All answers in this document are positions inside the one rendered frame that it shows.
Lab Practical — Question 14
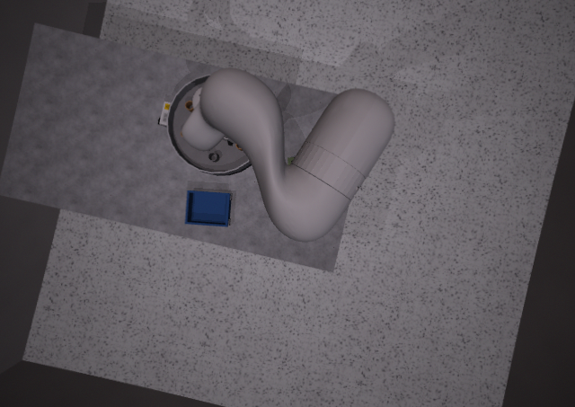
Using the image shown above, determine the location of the blue crate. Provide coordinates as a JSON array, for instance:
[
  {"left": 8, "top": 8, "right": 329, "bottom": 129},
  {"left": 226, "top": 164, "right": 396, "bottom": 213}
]
[{"left": 185, "top": 190, "right": 233, "bottom": 227}]

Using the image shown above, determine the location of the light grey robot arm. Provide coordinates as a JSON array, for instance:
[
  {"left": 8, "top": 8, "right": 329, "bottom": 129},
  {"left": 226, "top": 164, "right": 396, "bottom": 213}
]
[{"left": 181, "top": 68, "right": 394, "bottom": 242}]

